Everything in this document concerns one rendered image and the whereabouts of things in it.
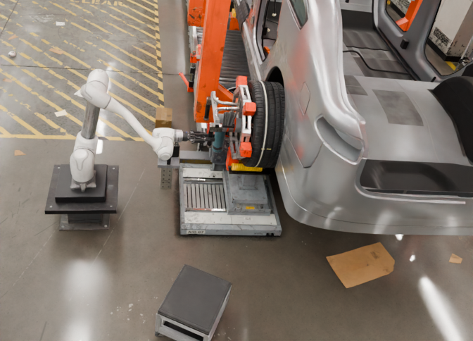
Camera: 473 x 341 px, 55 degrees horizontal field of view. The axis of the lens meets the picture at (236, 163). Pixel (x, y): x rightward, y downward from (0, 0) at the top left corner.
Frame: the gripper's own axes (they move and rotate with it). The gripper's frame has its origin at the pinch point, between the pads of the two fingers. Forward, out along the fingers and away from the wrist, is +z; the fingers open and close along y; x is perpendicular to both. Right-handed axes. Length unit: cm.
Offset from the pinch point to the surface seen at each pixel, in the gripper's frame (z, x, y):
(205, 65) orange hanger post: -3, 25, -60
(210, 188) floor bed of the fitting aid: 11, -77, -26
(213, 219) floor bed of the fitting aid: 11, -75, 12
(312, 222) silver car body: 60, -1, 79
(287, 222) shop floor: 77, -83, 7
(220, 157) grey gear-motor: 18, -51, -39
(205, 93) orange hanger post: 0, 0, -60
